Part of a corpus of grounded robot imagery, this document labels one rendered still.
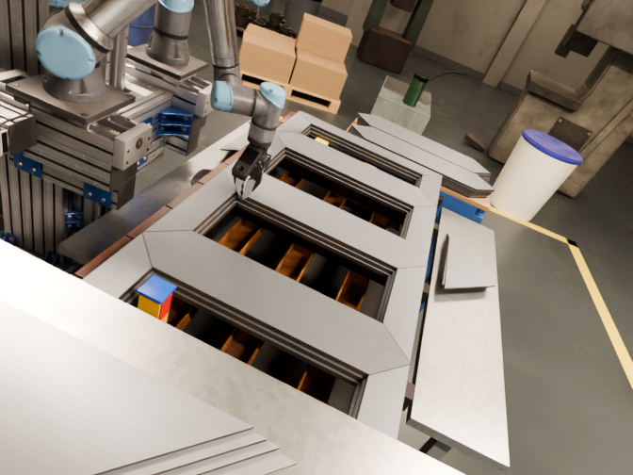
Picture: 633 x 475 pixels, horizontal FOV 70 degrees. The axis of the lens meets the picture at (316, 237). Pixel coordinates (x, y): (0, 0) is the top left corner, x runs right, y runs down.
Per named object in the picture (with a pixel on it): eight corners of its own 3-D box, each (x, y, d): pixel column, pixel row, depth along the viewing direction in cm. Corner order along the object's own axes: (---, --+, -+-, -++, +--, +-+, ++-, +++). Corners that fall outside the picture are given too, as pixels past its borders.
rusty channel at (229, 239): (326, 156, 228) (329, 147, 225) (98, 432, 91) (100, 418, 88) (312, 150, 228) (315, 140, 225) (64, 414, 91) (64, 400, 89)
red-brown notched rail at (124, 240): (295, 125, 222) (299, 114, 219) (23, 354, 89) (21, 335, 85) (288, 122, 222) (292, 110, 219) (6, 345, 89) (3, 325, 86)
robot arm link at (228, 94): (207, 96, 126) (245, 105, 130) (210, 114, 117) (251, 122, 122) (212, 69, 121) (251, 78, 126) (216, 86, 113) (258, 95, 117)
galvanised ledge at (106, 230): (284, 140, 232) (286, 135, 231) (120, 283, 125) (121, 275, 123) (250, 124, 234) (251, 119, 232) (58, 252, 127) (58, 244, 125)
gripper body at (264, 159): (267, 171, 140) (278, 138, 134) (256, 182, 133) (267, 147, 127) (246, 161, 141) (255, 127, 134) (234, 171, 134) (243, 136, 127)
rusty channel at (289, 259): (362, 172, 226) (365, 164, 223) (186, 478, 89) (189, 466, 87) (347, 166, 227) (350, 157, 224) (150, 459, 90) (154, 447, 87)
